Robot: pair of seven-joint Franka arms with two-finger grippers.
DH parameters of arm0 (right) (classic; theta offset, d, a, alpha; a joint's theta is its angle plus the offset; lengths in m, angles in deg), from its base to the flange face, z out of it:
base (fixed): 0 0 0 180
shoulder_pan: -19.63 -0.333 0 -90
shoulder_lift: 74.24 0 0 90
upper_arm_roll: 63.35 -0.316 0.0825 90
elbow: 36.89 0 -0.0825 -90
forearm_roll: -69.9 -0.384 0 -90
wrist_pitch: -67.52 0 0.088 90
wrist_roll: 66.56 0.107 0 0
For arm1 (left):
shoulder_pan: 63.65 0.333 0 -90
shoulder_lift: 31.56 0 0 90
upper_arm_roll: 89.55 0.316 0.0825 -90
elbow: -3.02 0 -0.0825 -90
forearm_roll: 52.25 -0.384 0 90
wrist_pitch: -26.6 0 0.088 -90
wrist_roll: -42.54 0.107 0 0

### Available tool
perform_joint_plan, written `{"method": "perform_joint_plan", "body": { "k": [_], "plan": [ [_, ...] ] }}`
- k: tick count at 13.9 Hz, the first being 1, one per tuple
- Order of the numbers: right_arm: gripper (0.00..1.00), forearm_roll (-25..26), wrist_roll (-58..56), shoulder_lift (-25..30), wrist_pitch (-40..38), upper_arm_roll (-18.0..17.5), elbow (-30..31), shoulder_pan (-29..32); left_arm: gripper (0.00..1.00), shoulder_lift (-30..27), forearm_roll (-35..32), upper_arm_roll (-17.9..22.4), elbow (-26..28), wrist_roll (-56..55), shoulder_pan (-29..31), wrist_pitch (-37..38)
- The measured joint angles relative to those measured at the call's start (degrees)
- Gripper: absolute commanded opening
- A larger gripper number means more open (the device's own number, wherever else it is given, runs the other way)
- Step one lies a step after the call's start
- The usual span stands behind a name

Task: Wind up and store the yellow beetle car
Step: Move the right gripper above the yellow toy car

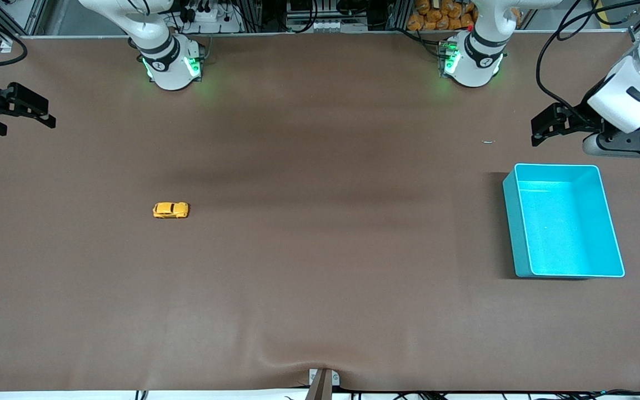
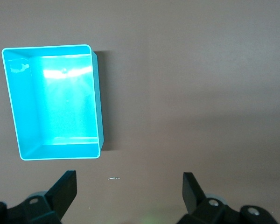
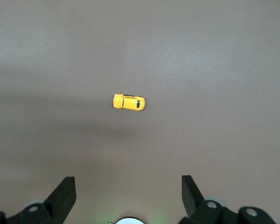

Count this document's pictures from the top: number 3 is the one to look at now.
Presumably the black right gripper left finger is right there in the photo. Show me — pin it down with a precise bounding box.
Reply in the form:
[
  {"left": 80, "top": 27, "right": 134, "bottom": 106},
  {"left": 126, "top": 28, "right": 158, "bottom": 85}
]
[{"left": 0, "top": 176, "right": 76, "bottom": 224}]

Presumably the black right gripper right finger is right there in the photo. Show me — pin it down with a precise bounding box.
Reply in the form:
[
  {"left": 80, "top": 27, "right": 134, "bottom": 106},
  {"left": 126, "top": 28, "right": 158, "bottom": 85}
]
[{"left": 178, "top": 175, "right": 277, "bottom": 224}]

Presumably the yellow beetle toy car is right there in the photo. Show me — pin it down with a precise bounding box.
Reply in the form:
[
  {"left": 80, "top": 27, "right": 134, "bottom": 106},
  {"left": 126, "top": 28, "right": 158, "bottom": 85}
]
[{"left": 112, "top": 93, "right": 146, "bottom": 112}]

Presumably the brown table mat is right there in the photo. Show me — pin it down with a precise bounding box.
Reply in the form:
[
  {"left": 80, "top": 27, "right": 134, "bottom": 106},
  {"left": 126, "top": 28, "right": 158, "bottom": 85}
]
[{"left": 0, "top": 0, "right": 280, "bottom": 224}]

